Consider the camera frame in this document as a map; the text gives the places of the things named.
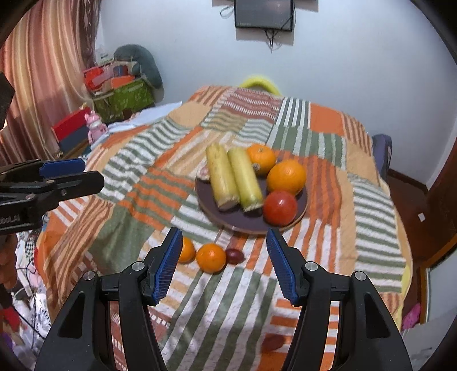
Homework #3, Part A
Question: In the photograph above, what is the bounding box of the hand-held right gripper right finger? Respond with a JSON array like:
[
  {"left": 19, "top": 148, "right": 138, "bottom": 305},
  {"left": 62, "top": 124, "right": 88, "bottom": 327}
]
[{"left": 266, "top": 228, "right": 413, "bottom": 371}]

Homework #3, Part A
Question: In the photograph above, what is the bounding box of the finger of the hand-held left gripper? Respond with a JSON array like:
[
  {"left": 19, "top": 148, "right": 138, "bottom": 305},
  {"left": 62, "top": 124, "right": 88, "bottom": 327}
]
[
  {"left": 0, "top": 159, "right": 86, "bottom": 184},
  {"left": 0, "top": 170, "right": 105, "bottom": 212}
]

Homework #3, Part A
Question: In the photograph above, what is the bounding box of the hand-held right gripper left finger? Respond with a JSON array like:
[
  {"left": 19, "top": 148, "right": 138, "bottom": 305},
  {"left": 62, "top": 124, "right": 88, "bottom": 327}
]
[{"left": 34, "top": 227, "right": 183, "bottom": 371}]

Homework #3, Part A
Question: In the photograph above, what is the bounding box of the small tangerine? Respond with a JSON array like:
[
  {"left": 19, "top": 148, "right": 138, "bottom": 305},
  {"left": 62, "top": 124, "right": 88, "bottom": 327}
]
[
  {"left": 196, "top": 243, "right": 227, "bottom": 274},
  {"left": 178, "top": 236, "right": 197, "bottom": 264}
]

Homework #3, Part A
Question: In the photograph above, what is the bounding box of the purple plate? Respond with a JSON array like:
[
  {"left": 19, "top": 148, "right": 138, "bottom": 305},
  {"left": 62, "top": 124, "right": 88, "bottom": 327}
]
[{"left": 195, "top": 152, "right": 308, "bottom": 235}]

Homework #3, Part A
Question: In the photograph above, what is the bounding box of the red tomato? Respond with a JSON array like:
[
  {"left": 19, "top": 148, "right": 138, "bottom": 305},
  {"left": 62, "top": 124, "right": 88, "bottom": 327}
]
[{"left": 263, "top": 190, "right": 298, "bottom": 226}]

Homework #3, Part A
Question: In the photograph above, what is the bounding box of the yellow-green corn cob front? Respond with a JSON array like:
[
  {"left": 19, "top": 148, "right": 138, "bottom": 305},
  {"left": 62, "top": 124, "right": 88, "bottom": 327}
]
[{"left": 227, "top": 148, "right": 265, "bottom": 213}]

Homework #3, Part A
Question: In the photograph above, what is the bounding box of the yellow-green corn cob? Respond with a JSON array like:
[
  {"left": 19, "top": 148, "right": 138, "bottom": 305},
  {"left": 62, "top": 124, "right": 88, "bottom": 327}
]
[
  {"left": 205, "top": 143, "right": 239, "bottom": 211},
  {"left": 227, "top": 148, "right": 265, "bottom": 213}
]

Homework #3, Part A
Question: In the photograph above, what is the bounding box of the yellow-green corn cob back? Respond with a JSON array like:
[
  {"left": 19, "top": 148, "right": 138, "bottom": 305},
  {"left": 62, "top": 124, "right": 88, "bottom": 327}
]
[{"left": 205, "top": 143, "right": 239, "bottom": 211}]

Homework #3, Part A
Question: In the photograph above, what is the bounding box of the large orange with sticker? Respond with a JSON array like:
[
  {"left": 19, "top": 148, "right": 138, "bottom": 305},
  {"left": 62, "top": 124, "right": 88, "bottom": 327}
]
[{"left": 246, "top": 144, "right": 277, "bottom": 176}]

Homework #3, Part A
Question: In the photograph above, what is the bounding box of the person's left hand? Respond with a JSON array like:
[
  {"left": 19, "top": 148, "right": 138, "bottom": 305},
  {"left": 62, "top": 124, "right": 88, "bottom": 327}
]
[{"left": 0, "top": 233, "right": 18, "bottom": 297}]

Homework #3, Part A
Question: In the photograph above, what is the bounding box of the red flat box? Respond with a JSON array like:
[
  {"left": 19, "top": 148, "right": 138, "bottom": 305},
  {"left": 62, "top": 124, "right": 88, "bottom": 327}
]
[{"left": 52, "top": 109, "right": 91, "bottom": 142}]

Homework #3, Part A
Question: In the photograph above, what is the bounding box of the pink toy figure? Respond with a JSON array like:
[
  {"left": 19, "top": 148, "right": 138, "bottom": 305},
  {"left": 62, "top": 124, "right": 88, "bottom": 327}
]
[{"left": 85, "top": 110, "right": 108, "bottom": 143}]

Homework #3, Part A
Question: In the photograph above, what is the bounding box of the striped patchwork blanket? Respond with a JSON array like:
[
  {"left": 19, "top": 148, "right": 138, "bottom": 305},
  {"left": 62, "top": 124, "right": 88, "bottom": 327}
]
[{"left": 36, "top": 85, "right": 411, "bottom": 371}]

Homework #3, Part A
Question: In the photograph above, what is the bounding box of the pink striped curtain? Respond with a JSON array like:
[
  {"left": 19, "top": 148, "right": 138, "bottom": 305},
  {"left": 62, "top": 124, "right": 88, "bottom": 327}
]
[{"left": 0, "top": 0, "right": 104, "bottom": 168}]

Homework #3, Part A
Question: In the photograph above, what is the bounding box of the green patterned box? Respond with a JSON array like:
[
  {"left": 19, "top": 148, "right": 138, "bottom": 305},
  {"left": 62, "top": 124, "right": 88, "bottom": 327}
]
[{"left": 93, "top": 79, "right": 156, "bottom": 122}]

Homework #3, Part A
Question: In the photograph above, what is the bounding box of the red gift bag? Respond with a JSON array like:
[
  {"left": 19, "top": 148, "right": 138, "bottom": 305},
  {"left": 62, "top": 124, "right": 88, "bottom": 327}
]
[{"left": 84, "top": 66, "right": 115, "bottom": 91}]

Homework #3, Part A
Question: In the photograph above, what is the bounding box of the white cloth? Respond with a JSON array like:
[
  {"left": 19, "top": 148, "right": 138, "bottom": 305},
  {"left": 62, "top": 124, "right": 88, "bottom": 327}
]
[{"left": 107, "top": 102, "right": 183, "bottom": 133}]

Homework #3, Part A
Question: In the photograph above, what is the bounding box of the orange box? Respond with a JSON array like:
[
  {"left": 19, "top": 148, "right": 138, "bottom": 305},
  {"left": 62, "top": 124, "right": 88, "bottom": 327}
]
[{"left": 111, "top": 75, "right": 136, "bottom": 90}]

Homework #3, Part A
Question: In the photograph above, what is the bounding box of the pink slipper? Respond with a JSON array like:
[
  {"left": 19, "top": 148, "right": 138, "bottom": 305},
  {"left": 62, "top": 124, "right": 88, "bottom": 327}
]
[{"left": 402, "top": 303, "right": 422, "bottom": 330}]

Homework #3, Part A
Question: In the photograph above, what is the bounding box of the grey purple backpack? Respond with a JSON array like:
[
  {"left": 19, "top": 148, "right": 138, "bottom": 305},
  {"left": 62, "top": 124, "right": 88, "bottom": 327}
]
[{"left": 371, "top": 134, "right": 392, "bottom": 179}]

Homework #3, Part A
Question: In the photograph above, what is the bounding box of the wooden door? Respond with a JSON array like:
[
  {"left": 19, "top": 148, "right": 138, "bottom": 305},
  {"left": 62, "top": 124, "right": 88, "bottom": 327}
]
[{"left": 425, "top": 136, "right": 457, "bottom": 268}]

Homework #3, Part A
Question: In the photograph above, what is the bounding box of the black monitor cable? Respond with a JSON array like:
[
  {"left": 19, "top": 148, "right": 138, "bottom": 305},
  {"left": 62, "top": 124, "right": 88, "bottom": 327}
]
[{"left": 263, "top": 30, "right": 278, "bottom": 53}]

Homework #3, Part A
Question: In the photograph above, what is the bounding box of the small black wall monitor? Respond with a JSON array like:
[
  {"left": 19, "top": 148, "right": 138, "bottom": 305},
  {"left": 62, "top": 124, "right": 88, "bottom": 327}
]
[{"left": 234, "top": 0, "right": 294, "bottom": 32}]

